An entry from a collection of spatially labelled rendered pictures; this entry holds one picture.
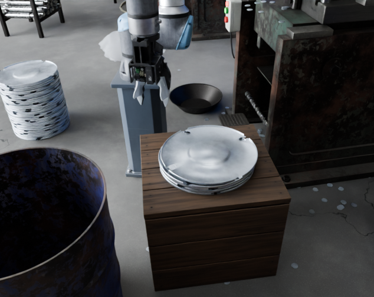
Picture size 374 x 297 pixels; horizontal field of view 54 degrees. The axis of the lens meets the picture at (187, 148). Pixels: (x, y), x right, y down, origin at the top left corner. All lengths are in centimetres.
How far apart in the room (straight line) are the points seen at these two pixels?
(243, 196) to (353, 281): 51
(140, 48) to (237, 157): 43
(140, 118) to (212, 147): 43
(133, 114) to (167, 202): 55
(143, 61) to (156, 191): 36
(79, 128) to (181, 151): 100
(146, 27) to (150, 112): 58
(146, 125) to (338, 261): 85
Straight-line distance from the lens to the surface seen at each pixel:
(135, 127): 149
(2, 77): 201
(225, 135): 119
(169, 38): 132
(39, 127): 198
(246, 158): 109
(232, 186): 103
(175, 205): 100
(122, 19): 135
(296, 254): 137
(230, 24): 172
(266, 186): 106
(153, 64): 93
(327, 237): 145
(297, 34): 130
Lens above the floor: 105
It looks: 36 degrees down
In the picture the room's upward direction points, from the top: 2 degrees counter-clockwise
